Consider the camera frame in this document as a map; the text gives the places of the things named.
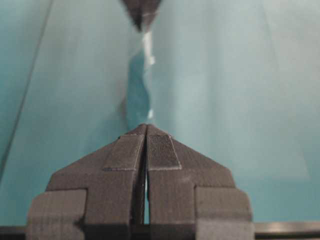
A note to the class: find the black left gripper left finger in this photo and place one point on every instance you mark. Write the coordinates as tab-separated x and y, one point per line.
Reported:
98	197

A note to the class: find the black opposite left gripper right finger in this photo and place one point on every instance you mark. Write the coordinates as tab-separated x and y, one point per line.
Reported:
142	12

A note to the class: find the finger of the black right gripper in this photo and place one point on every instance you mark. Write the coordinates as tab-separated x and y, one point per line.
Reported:
192	197

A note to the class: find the silver zip bag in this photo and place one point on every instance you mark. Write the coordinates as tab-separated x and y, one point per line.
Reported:
138	104

